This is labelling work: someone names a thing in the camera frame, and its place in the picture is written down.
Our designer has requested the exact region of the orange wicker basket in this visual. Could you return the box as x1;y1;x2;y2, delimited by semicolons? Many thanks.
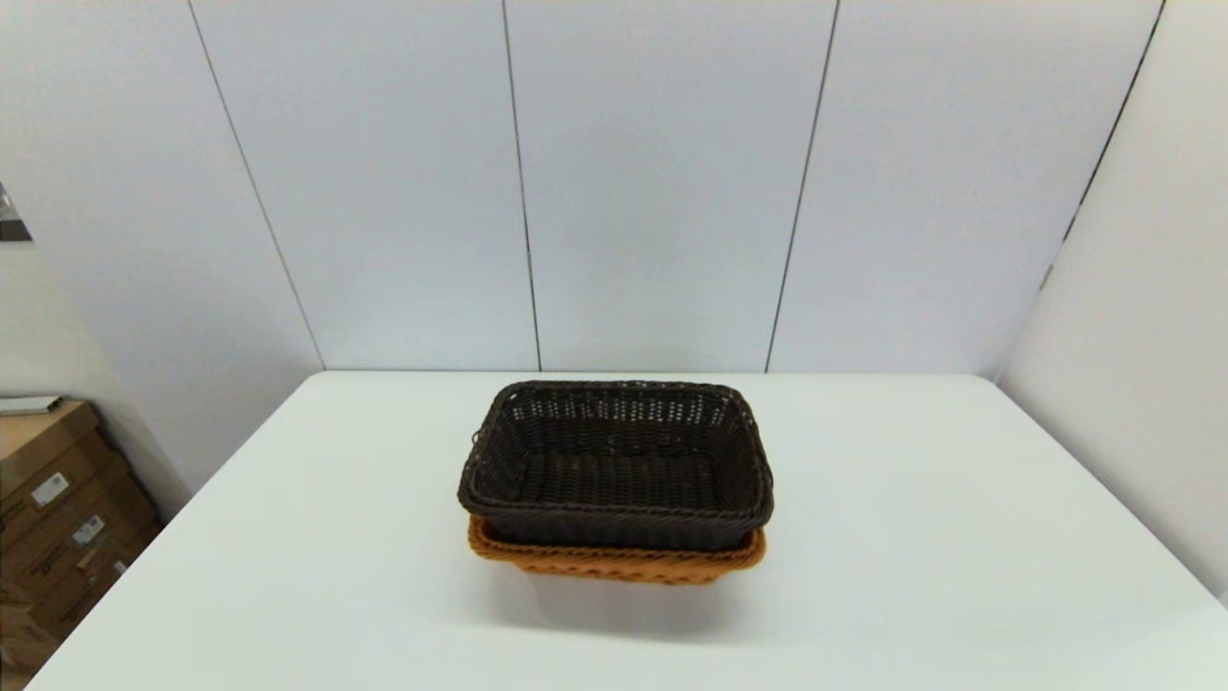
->
468;515;768;585

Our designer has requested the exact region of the cardboard box with white label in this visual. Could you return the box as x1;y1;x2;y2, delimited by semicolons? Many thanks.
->
0;494;162;636
0;432;145;550

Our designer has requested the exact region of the dark brown wicker basket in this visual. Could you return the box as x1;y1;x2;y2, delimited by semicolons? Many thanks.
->
458;380;774;552

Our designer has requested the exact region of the dark wall fixture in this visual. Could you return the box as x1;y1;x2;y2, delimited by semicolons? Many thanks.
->
0;182;33;242

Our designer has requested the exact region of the brown cardboard box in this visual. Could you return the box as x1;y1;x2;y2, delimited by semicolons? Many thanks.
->
0;400;108;473
0;576;60;678

